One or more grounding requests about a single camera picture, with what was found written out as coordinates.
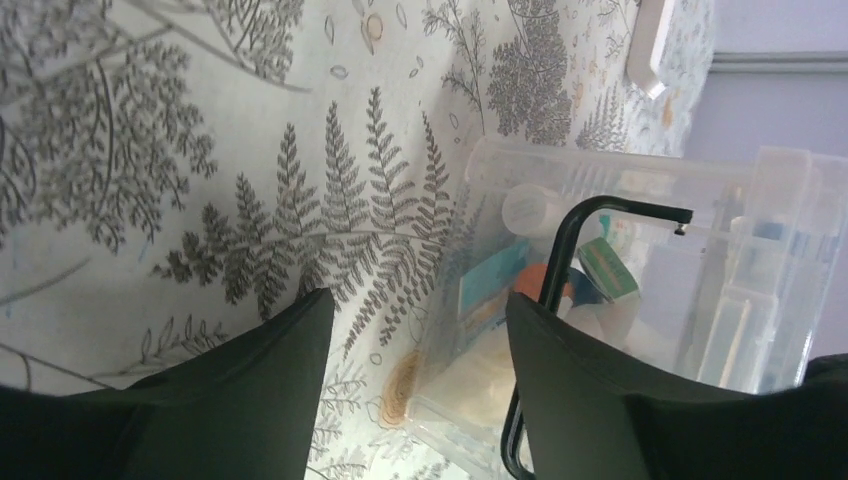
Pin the green small medicine box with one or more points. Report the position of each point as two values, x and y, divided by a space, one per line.
606 271

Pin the clear plastic kit box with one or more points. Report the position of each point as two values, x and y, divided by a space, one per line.
655 212

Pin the brown medicine bottle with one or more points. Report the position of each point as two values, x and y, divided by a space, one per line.
530 281

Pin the floral table mat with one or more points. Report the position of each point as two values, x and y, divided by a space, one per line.
175 172

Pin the white green medicine bottle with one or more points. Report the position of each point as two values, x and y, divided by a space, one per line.
532 211

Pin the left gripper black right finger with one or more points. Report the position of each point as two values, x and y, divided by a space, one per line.
595 412

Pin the metal clothes rack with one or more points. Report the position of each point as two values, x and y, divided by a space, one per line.
649 37

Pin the white gauze pack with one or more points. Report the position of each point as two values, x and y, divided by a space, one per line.
478 385

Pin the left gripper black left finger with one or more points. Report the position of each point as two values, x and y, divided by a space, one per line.
243 410

